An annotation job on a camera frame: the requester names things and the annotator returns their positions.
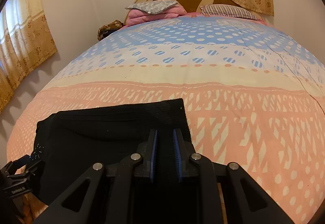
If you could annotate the brown patterned bag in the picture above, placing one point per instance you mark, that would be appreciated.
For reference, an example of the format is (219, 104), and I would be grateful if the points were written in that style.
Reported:
(109, 28)

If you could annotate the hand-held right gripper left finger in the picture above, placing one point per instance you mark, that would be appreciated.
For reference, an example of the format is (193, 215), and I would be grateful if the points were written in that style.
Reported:
(153, 158)

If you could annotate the striped pillow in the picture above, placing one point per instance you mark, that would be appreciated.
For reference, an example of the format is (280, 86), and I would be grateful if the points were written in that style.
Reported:
(228, 11)

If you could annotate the pink and blue dotted blanket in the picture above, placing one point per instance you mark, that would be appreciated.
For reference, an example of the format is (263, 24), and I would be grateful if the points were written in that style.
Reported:
(203, 74)

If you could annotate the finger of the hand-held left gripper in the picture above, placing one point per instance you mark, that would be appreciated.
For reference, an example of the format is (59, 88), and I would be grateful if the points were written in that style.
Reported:
(28, 174)
(24, 158)

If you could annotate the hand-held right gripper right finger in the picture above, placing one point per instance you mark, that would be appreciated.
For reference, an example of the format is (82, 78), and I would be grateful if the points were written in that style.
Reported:
(176, 158)

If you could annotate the black pants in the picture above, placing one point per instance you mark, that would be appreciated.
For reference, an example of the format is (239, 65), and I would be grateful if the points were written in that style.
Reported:
(101, 132)

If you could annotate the grey patterned pillow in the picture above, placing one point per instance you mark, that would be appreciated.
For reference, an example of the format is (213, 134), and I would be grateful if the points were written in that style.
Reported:
(152, 6)

